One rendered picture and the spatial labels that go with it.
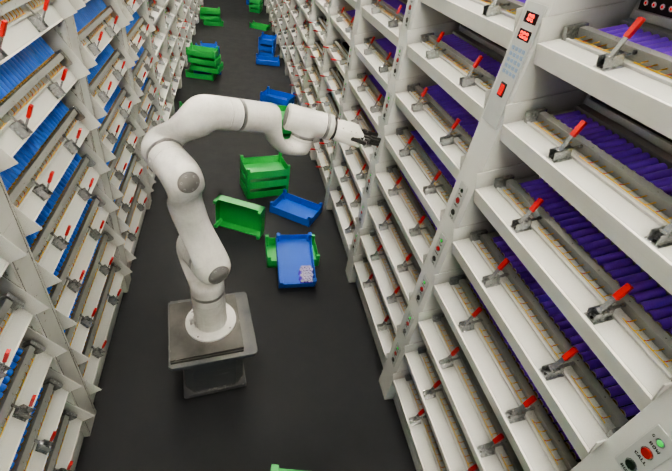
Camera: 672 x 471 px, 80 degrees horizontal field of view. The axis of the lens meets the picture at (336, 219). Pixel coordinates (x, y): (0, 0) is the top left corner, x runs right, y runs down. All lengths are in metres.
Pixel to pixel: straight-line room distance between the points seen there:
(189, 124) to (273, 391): 1.21
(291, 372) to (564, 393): 1.22
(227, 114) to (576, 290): 0.91
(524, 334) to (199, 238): 0.92
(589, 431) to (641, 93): 0.63
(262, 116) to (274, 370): 1.17
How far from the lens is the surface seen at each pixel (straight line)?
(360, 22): 2.35
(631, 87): 0.86
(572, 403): 1.02
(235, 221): 2.61
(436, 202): 1.40
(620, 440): 0.92
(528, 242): 1.03
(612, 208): 0.87
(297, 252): 2.32
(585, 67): 0.93
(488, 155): 1.12
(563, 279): 0.97
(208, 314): 1.56
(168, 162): 1.09
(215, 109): 1.10
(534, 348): 1.07
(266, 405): 1.85
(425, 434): 1.72
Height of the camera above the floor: 1.64
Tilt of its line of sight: 36 degrees down
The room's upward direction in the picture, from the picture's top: 11 degrees clockwise
